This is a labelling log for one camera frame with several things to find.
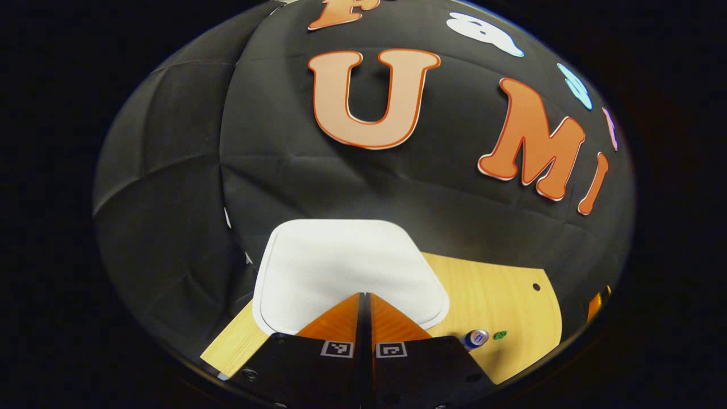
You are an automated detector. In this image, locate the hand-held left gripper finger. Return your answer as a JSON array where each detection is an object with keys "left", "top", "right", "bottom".
[
  {"left": 224, "top": 292, "right": 367, "bottom": 409},
  {"left": 365, "top": 292, "right": 498, "bottom": 409}
]

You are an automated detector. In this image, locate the blue pop can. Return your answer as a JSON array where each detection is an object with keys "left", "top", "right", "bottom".
[{"left": 461, "top": 328, "right": 490, "bottom": 351}]

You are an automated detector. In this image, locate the white desktop garbage bin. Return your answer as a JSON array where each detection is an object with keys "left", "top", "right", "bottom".
[{"left": 252, "top": 219, "right": 450, "bottom": 336}]

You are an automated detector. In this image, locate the black backdrop cloth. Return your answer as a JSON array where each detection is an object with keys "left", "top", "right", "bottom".
[{"left": 219, "top": 0, "right": 636, "bottom": 319}]

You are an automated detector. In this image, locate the dark grey creased side cloth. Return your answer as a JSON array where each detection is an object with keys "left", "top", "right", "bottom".
[{"left": 93, "top": 3, "right": 259, "bottom": 364}]

